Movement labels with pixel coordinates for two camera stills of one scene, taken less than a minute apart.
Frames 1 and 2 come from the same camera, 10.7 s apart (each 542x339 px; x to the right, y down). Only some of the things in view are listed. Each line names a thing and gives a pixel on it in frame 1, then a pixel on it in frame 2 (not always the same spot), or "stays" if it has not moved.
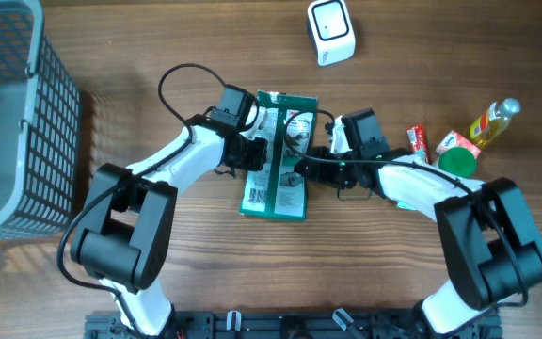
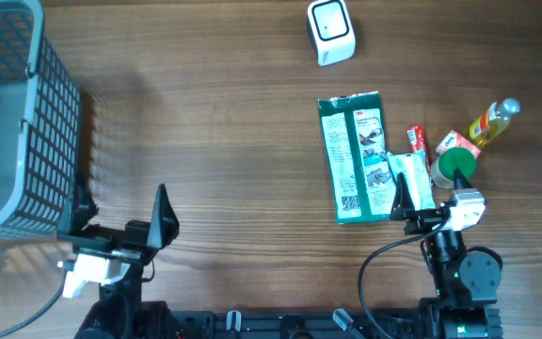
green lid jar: (458, 161) stays
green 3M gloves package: (278, 191) → (357, 148)
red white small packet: (417, 136) stays
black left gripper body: (249, 156) → (123, 238)
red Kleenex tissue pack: (454, 139) stays
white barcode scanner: (330, 31) stays
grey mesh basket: (24, 124) stays
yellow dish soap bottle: (494, 121) stays
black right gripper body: (339, 174) → (420, 220)
